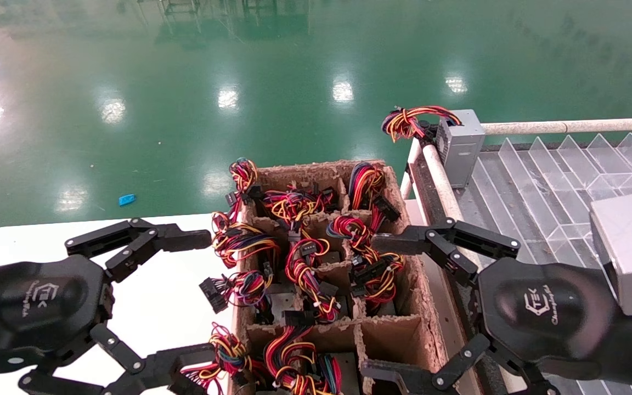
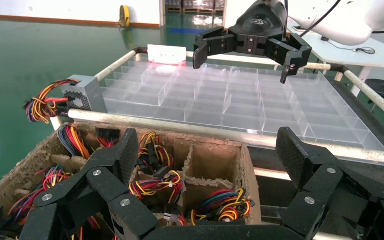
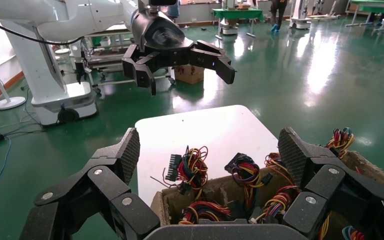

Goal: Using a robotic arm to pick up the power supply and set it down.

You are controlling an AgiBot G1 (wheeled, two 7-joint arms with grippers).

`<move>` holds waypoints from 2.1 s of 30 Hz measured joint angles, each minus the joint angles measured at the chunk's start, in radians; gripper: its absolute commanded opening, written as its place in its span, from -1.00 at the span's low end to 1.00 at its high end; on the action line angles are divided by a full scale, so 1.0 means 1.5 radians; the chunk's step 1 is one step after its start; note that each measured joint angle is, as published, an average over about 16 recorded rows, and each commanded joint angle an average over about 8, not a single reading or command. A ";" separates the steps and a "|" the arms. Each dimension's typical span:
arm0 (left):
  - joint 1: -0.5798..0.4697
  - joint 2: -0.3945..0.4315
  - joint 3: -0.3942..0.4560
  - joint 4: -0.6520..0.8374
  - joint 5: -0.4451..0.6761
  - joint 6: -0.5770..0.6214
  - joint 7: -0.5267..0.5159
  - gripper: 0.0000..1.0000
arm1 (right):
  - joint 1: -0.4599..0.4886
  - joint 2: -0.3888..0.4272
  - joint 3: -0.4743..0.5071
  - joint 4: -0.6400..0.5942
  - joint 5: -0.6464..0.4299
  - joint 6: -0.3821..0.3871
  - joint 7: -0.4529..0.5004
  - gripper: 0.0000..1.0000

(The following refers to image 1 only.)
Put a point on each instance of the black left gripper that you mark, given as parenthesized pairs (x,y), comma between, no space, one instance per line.
(30,307)

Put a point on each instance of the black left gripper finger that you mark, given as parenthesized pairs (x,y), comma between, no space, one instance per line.
(184,367)

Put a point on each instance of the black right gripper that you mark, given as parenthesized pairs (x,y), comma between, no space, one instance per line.
(546,312)

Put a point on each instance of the small blue floor scrap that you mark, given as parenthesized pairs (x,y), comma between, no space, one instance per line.
(127,199)

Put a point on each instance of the brown cardboard divider box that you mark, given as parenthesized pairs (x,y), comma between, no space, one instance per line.
(398,340)

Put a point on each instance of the black conveyor bed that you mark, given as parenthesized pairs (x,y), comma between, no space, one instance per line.
(428,189)

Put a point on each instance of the clear acrylic divider grid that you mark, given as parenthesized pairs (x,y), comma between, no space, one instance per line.
(557,164)

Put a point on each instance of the white pipe rail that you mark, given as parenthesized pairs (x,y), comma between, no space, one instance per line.
(568,126)
(406,184)
(442,184)

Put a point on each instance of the gray right wrist camera box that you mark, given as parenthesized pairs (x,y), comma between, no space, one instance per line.
(631,252)

